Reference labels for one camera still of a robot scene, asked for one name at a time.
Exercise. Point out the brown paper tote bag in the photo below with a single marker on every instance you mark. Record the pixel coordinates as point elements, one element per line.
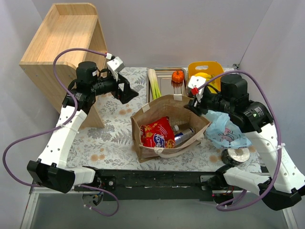
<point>171,106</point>

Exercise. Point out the blue cartoon plastic bag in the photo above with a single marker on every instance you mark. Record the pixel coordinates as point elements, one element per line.
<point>223,133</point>

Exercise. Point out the metal tray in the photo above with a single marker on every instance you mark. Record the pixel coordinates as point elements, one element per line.
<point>164,76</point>

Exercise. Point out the green label bottle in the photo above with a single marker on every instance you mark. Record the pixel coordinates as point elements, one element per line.
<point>175,128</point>

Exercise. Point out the small silver bottle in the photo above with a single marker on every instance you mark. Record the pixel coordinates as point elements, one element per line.
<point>184,136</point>

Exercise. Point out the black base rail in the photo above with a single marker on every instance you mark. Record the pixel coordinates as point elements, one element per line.
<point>154,185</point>

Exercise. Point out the grey tape roll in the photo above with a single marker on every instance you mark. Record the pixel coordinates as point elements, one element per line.
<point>233,156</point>

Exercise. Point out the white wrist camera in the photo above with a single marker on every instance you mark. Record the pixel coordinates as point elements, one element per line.
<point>115,66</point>
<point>193,86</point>

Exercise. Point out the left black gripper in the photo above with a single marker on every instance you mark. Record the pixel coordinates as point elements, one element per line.
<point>121,91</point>

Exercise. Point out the floral table mat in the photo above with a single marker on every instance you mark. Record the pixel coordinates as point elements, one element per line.
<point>112,147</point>

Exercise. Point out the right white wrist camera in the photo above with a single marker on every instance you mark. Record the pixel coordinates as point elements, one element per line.
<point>193,86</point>

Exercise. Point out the wooden shelf unit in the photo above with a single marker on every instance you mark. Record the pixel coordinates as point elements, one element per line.
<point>66,25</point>

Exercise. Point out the red cookie snack packet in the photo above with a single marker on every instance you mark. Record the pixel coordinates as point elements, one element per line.
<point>158,134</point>

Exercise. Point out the yellow bananas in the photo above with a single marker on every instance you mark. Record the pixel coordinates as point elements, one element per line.
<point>209,77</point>

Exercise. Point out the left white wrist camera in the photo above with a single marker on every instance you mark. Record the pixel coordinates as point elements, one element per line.
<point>115,66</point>

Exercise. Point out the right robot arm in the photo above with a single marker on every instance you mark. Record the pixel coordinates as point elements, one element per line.
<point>286,184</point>

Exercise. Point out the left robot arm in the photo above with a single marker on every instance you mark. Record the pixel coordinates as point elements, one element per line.
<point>49,170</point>

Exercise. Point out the yellow plastic basket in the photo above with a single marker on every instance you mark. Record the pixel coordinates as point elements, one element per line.
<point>209,67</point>

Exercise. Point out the small orange pumpkin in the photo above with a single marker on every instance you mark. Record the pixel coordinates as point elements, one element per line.
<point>178,76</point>

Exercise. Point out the white green leek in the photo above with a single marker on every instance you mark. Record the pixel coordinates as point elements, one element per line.
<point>156,93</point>

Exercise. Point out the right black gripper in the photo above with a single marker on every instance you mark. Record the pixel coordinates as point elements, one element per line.
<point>198,106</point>

